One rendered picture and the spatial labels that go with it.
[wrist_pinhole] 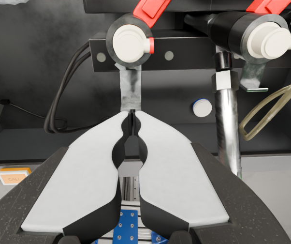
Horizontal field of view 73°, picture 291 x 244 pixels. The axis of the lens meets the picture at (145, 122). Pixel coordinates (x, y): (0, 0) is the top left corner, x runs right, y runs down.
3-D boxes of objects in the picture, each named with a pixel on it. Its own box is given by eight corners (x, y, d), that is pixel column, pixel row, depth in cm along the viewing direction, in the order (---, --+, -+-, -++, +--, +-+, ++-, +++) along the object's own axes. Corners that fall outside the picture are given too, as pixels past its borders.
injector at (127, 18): (126, 44, 31) (112, 99, 13) (124, 8, 29) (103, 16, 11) (144, 44, 31) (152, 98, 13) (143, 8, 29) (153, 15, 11)
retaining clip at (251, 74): (256, 84, 14) (267, 91, 13) (232, 84, 14) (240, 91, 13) (271, 33, 12) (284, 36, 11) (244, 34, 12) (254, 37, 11)
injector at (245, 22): (176, 43, 31) (228, 96, 13) (178, 7, 29) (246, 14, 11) (193, 43, 32) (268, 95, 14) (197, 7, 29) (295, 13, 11)
